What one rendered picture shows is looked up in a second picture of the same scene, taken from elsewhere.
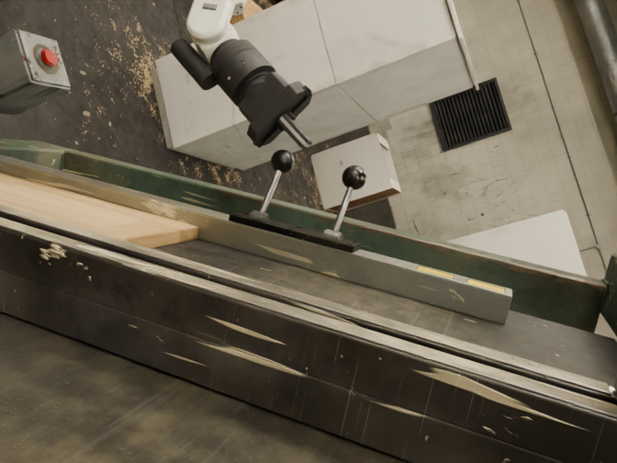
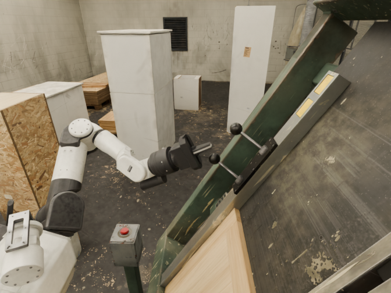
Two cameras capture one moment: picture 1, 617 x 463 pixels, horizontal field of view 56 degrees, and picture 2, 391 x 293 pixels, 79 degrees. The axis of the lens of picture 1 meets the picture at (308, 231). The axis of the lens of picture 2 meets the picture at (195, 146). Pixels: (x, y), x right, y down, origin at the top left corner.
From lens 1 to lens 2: 0.28 m
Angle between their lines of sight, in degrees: 8
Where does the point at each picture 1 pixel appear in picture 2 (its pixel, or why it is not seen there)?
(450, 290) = (320, 104)
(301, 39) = (130, 102)
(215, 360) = not seen: outside the picture
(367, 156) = (182, 85)
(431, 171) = (194, 58)
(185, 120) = not seen: hidden behind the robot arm
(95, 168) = (178, 227)
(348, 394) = not seen: outside the picture
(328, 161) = (178, 102)
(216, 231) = (239, 201)
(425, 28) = (141, 47)
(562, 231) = (244, 10)
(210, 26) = (139, 171)
